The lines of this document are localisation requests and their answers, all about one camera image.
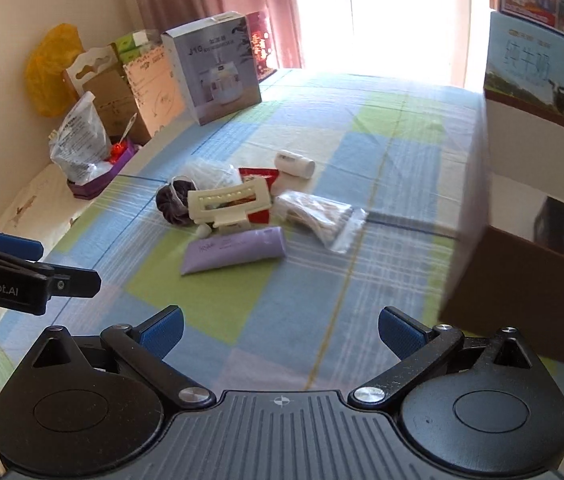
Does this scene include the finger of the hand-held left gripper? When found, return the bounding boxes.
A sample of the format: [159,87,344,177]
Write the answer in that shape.
[0,245,102,297]
[0,222,44,262]

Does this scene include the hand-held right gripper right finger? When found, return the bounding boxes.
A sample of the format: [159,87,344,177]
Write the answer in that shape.
[349,306,548,408]

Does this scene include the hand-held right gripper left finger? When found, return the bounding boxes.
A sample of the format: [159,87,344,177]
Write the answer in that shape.
[27,305,217,413]

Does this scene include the purple tube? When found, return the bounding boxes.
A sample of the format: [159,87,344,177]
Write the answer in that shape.
[180,226,287,277]

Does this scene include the brown cardboard box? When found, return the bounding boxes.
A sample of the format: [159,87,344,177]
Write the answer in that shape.
[439,85,564,376]

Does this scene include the dark purple scrunchie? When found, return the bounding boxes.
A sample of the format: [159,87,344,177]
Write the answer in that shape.
[156,176,198,229]

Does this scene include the clear bag of wooden swabs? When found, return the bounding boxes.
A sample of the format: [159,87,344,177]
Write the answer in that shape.
[274,190,369,255]

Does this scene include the cream plastic hair clip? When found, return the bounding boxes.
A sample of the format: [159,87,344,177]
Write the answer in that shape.
[187,178,273,229]

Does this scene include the clear bag of white swabs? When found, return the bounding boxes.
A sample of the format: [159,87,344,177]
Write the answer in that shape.
[177,157,243,197]

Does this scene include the red snack packet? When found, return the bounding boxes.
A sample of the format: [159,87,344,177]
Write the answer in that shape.
[238,166,281,223]

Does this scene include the desktop with checked cloth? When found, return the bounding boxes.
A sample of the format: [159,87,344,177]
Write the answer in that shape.
[0,67,493,396]

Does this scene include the purple box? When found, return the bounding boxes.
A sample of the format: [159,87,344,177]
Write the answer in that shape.
[66,140,141,201]

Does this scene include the clear printed plastic bag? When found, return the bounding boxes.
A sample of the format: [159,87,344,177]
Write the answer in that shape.
[49,91,113,184]

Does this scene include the pen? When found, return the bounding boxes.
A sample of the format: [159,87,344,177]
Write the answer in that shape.
[120,112,139,142]

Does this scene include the brown cardboard hang-tag package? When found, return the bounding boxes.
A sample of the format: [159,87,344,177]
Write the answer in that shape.
[64,47,153,144]

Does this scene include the yellow plastic bag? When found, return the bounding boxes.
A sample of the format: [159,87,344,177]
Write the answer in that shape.
[24,22,86,119]

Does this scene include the white pill bottle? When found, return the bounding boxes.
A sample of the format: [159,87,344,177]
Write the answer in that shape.
[274,150,316,180]

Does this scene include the pink paper card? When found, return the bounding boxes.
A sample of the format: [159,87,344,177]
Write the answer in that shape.
[122,47,186,134]

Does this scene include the green tissue box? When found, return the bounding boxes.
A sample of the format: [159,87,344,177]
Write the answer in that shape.
[111,30,164,62]

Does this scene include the grey humidifier box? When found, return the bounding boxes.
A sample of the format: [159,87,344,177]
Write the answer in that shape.
[161,11,263,127]

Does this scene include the blue milk carton box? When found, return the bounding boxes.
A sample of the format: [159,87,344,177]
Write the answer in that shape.
[483,10,564,144]

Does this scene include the red gift box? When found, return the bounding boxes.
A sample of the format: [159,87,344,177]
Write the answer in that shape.
[247,10,279,84]

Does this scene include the bright window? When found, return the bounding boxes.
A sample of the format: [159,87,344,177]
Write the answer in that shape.
[293,0,494,89]

